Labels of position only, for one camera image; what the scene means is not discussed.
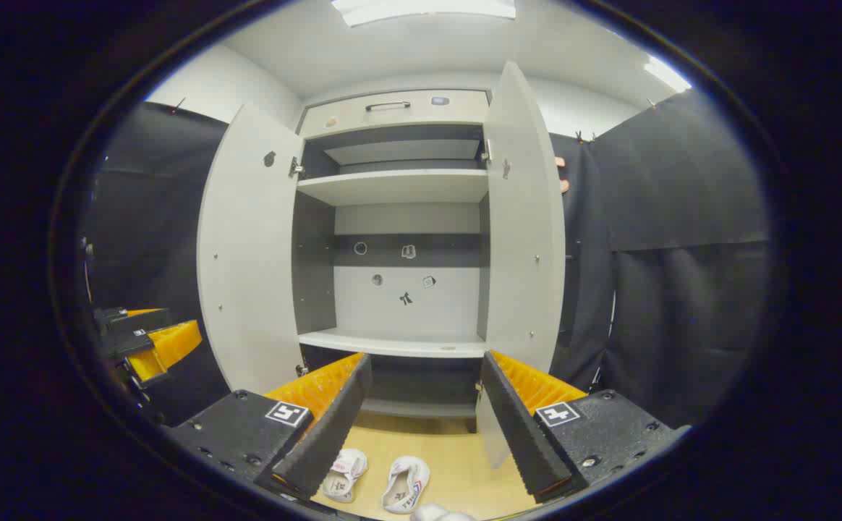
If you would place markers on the large ceiling light panel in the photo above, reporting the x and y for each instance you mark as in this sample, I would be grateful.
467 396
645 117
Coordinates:
421 11

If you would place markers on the white shoe with striped side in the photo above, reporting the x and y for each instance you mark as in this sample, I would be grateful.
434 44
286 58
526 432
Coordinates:
403 486

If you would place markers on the small ceiling light panel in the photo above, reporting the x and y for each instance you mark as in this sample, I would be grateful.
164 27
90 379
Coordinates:
667 74

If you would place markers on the grey shoe cabinet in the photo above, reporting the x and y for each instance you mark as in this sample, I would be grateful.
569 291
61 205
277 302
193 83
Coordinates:
392 187

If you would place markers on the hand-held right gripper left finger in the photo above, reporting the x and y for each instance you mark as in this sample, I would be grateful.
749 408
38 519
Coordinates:
334 427

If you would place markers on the grey shoe cabinet door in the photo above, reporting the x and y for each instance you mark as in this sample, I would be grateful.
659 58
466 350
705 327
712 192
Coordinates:
247 253
526 239

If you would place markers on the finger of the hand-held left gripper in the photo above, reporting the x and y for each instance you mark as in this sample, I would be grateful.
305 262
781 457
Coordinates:
135 322
164 347

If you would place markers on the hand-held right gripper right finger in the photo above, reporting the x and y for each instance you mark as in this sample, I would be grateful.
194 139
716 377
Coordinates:
519 427

